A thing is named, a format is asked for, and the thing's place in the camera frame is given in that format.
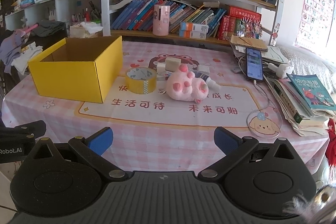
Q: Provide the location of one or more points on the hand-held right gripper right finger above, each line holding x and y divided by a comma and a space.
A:
225, 139

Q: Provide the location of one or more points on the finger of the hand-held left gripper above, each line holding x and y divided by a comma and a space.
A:
32, 127

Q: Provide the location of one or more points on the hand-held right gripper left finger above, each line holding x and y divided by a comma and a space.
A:
101, 140

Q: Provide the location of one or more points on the blue patterned white-nozzle bottle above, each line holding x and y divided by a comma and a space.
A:
211, 83

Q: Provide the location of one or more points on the yellow cardboard box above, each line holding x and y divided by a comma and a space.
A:
71, 79

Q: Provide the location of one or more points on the pink plush toy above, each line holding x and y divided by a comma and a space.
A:
183, 87

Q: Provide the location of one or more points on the yellowish clear tape roll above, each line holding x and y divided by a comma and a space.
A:
141, 86

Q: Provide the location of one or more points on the large white charger plug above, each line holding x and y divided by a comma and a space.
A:
203, 68

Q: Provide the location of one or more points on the small red-label card box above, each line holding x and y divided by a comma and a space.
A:
163, 76

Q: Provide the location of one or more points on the beige rectangular block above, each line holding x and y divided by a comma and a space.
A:
173, 63

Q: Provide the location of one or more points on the small white charger plug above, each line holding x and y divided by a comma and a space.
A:
162, 68

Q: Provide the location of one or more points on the pink cylindrical container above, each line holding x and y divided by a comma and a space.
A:
161, 20

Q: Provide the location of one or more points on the round clear cartoon coaster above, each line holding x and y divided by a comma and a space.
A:
263, 125

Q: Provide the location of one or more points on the pile of books and papers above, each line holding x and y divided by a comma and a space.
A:
291, 111

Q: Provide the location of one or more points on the white printed t-shirt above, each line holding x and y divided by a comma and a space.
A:
26, 54

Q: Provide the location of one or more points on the blue smartphone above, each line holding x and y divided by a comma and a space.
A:
254, 64

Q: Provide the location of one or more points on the purple cloth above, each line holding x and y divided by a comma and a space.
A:
10, 47

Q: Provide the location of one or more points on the white adapter plug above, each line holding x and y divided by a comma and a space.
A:
282, 69

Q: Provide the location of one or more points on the black stool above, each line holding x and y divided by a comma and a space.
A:
56, 35

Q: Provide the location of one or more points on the teal picture book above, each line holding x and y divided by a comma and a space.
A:
311, 91

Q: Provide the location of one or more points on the pink pen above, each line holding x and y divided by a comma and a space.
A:
30, 28

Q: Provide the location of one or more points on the brown paper envelope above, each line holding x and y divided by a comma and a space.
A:
249, 43

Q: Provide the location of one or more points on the grey folded cloth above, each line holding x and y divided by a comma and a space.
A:
48, 27

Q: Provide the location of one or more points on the red cloth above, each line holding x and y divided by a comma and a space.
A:
332, 132

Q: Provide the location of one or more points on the orange and white small box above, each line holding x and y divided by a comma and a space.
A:
193, 34
194, 27

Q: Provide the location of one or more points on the white crumpled cloth bag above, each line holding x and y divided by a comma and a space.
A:
86, 29

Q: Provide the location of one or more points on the grey bed cover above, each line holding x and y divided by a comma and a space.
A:
307, 61

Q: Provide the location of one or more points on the thick red books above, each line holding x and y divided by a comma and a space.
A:
233, 22

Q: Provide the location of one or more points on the white side shelf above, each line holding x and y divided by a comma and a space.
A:
61, 6

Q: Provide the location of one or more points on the row of blue leaning books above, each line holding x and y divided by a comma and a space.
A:
136, 15

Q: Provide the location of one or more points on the alphabet wall poster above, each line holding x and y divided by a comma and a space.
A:
315, 14

